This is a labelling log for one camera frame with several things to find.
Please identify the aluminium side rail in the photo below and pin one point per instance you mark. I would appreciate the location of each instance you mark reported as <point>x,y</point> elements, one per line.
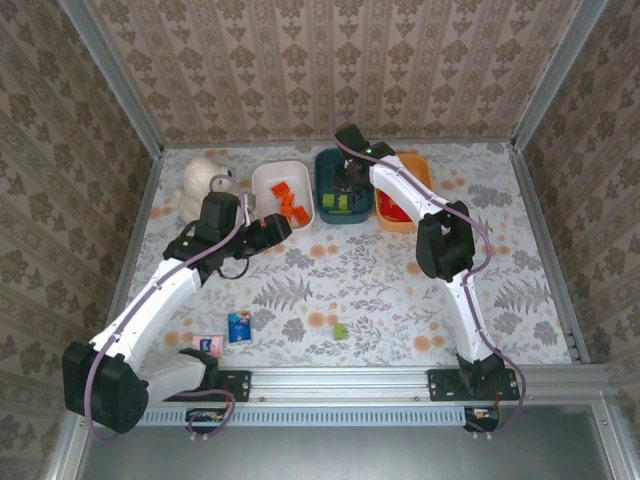
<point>549,250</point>
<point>133,250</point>

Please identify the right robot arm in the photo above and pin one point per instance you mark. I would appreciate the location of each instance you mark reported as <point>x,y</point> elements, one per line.
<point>445,240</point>

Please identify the floral print tablecloth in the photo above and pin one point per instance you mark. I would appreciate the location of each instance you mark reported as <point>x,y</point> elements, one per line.
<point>350,280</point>

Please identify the orange plastic container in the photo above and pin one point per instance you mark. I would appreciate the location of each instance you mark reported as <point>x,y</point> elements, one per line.
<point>395,226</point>

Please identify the white teddy bear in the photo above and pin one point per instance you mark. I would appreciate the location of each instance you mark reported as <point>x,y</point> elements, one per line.
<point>192,185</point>

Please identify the aluminium frame post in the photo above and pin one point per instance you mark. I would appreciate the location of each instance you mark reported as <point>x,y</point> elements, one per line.
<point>555,75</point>
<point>114,75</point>

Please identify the teal plastic container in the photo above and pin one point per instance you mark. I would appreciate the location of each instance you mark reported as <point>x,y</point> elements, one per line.
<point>345,217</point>

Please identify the blue tissue pack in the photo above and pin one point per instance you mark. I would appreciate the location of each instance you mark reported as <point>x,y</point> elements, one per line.
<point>240,327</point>

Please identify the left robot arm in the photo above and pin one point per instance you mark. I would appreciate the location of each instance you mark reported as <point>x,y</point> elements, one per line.
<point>155,310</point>

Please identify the pink tissue pack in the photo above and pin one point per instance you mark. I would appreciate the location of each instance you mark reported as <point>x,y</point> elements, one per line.
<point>207,346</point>

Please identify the white plastic container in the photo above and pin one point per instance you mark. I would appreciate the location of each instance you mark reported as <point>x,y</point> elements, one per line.
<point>267,175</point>

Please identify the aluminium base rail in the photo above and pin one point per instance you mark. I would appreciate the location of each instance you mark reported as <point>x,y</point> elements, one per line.
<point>340,385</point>

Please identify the red lego brick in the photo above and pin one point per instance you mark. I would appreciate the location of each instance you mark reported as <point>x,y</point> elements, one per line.
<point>386,204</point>

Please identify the aluminium wall-side rail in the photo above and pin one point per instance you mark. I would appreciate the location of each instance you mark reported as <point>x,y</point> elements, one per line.
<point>250,144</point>

